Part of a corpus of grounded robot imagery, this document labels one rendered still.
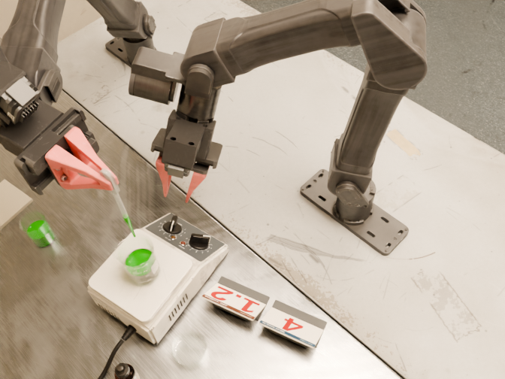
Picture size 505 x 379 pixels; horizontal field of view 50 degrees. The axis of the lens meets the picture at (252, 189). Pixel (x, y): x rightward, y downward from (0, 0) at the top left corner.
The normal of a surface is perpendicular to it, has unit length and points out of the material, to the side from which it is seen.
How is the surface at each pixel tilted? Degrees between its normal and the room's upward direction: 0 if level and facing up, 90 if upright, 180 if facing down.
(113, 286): 0
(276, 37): 87
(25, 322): 0
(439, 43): 0
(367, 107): 92
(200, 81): 90
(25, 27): 18
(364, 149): 85
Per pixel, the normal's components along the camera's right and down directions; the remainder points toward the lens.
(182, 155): -0.08, 0.48
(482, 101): -0.04, -0.57
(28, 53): -0.07, -0.30
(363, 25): -0.17, 0.81
